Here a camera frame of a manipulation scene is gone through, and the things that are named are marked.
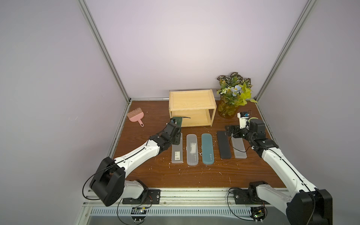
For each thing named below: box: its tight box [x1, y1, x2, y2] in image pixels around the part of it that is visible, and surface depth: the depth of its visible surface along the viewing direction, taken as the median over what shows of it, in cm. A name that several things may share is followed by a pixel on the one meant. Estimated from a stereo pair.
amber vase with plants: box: [216, 72, 258, 119], surface depth 100 cm
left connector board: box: [130, 207, 147, 224], surface depth 72 cm
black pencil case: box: [216, 131, 232, 159], surface depth 91 cm
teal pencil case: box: [201, 133, 215, 165], surface depth 92 cm
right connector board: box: [249, 206, 268, 224], surface depth 71 cm
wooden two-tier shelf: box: [168, 88, 218, 128], surface depth 94 cm
